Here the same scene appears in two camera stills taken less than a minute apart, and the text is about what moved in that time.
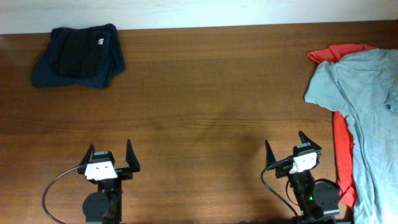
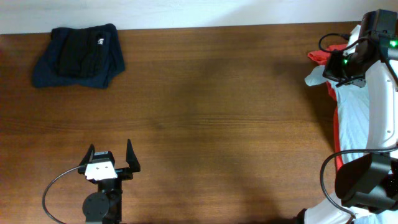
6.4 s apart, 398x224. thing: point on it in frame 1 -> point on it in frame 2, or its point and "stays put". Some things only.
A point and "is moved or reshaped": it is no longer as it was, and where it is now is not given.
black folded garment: (83, 52) stays put
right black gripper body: (283, 171) -> (342, 70)
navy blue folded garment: (84, 57) stays put
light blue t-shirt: (364, 86) is moved or reshaped
